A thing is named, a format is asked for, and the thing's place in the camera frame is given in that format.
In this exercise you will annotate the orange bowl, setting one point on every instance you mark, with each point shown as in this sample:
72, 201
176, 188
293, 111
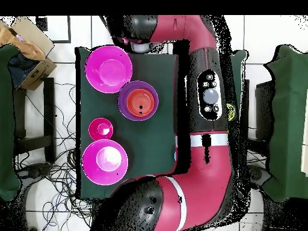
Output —
140, 101

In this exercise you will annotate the black square frame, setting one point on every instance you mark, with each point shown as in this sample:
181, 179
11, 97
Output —
69, 28

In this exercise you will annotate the black stool frame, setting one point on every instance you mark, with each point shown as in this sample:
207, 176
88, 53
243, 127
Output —
49, 108

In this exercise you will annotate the crimson bowl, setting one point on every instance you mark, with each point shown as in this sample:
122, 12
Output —
95, 131

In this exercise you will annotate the dark green tablecloth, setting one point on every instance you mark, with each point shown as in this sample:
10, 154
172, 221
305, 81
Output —
149, 144

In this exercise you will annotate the green side table cloth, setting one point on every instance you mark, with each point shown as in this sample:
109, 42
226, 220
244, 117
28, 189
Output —
7, 120
288, 120

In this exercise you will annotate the large pink bowl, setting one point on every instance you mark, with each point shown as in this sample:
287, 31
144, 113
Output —
91, 166
96, 79

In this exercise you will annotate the cardboard box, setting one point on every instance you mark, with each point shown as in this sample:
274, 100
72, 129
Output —
36, 72

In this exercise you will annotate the purple bowl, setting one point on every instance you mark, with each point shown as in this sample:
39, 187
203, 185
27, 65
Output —
122, 105

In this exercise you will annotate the black rounded floor base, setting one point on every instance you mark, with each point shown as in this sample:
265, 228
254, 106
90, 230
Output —
36, 169

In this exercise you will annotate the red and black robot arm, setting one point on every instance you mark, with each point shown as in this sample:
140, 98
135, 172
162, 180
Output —
204, 180

